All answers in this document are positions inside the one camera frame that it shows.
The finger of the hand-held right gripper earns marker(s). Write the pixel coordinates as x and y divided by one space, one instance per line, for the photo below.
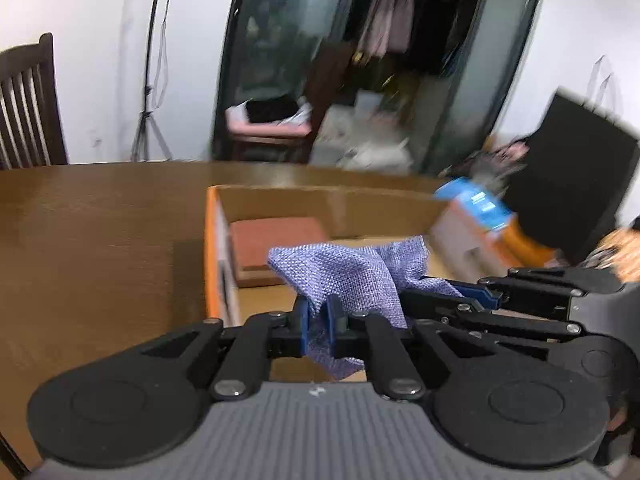
500 322
530 290

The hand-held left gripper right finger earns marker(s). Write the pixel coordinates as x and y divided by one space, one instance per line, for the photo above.
336 330

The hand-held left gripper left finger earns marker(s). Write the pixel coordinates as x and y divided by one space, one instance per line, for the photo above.
300 327

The purple woven cloth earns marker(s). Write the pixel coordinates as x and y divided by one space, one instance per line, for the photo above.
350 280

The red and orange cardboard box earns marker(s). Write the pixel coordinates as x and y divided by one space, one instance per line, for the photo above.
280 205

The orange patterned cloth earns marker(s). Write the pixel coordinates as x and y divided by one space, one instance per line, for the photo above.
622 255

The reddish brown flat pad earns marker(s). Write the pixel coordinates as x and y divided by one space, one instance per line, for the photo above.
277 245

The blue tissue packet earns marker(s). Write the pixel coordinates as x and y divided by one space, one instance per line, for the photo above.
475 202

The black speaker cabinet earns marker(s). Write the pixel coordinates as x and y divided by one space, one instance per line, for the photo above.
570 175

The white storage box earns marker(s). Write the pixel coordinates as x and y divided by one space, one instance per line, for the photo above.
370 145

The pink cushioned stool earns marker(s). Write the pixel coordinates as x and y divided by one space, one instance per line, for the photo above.
270 127

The dark glass-door wardrobe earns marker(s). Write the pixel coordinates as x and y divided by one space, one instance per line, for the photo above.
260 35

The pink hanging clothes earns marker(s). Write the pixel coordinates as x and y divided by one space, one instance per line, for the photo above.
395 15

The black tripod stand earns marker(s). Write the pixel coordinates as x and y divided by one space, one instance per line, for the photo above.
150 60

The dark wooden chair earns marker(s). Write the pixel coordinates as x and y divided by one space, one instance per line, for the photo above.
27 105

